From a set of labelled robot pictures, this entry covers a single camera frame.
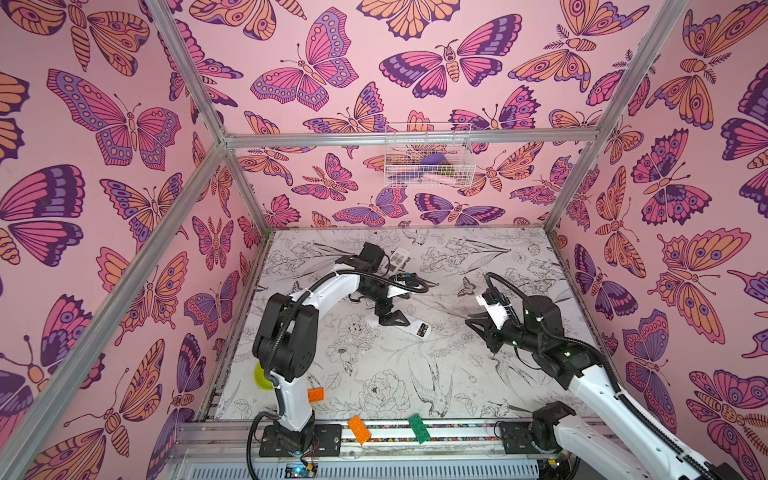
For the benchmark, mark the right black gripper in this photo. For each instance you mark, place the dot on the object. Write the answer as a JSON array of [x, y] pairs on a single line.
[[491, 327]]

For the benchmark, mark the white remote control far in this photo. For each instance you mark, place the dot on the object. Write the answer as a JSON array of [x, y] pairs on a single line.
[[399, 258]]

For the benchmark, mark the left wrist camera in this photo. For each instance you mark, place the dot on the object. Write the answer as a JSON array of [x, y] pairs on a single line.
[[411, 280]]

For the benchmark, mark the orange brick on table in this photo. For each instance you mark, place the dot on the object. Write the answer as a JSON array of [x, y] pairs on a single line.
[[316, 394]]

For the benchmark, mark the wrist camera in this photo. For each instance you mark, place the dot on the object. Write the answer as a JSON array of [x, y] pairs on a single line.
[[500, 310], [411, 280]]

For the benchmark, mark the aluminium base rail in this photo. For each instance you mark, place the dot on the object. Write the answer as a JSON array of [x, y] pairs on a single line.
[[458, 449]]

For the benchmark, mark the white battery cover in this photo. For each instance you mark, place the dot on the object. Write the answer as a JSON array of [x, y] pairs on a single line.
[[373, 321]]

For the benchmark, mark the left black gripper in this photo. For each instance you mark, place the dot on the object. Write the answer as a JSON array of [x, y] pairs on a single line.
[[391, 318]]

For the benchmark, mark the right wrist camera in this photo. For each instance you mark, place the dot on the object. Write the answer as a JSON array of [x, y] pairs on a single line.
[[500, 310]]

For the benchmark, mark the green brick on rail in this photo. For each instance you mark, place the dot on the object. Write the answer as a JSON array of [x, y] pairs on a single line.
[[419, 429]]

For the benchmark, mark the white wire basket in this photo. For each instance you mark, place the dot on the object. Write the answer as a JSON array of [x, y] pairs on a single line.
[[429, 158]]

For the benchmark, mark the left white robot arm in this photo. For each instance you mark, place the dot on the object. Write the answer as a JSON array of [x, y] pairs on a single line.
[[286, 341]]

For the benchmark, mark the aluminium cage frame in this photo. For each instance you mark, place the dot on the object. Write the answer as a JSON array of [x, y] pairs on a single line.
[[266, 227]]

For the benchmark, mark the small circuit board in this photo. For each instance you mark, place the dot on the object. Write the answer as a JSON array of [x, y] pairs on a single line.
[[300, 470]]

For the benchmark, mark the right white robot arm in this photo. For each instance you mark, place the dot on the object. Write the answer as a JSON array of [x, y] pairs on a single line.
[[644, 448]]

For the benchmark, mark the orange brick on rail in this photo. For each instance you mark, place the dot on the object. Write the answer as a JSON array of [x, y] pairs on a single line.
[[359, 430]]

